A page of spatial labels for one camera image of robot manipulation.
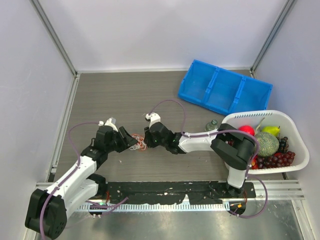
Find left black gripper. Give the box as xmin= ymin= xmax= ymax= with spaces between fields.
xmin=105 ymin=126 xmax=138 ymax=153

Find orange string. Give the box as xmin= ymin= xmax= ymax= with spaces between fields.
xmin=131 ymin=133 xmax=147 ymax=152

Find white string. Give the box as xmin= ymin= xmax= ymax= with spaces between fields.
xmin=129 ymin=134 xmax=147 ymax=152

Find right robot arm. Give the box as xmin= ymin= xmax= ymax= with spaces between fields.
xmin=144 ymin=122 xmax=260 ymax=198

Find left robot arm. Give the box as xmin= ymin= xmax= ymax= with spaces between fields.
xmin=24 ymin=123 xmax=138 ymax=240

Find clear glass bottle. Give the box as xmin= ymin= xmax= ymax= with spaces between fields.
xmin=204 ymin=119 xmax=218 ymax=132

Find blue three-compartment bin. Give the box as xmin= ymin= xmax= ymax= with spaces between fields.
xmin=177 ymin=59 xmax=273 ymax=116

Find red apple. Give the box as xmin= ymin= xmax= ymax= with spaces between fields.
xmin=238 ymin=125 xmax=255 ymax=136

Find small peach fruit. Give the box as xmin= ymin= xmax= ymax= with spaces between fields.
xmin=251 ymin=159 xmax=259 ymax=170

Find cantaloupe melon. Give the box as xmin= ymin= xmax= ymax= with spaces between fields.
xmin=255 ymin=132 xmax=280 ymax=157

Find white plastic basket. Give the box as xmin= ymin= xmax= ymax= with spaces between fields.
xmin=222 ymin=110 xmax=310 ymax=175

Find green pear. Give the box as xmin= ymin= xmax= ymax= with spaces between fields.
xmin=261 ymin=126 xmax=280 ymax=137

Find red grapes bunch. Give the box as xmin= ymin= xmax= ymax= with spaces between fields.
xmin=254 ymin=151 xmax=296 ymax=170

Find dark grapes bunch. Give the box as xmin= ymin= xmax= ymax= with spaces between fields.
xmin=278 ymin=136 xmax=289 ymax=153

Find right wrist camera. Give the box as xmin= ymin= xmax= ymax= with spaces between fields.
xmin=145 ymin=112 xmax=161 ymax=127

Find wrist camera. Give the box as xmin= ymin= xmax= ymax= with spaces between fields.
xmin=145 ymin=112 xmax=161 ymax=127
xmin=98 ymin=117 xmax=119 ymax=132

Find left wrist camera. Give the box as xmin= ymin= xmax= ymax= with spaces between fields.
xmin=98 ymin=117 xmax=119 ymax=132

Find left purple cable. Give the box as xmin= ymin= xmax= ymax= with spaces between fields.
xmin=37 ymin=121 xmax=130 ymax=238

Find slotted cable duct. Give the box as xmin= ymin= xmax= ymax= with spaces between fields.
xmin=74 ymin=202 xmax=231 ymax=213

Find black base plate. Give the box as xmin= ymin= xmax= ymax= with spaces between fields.
xmin=107 ymin=181 xmax=256 ymax=205

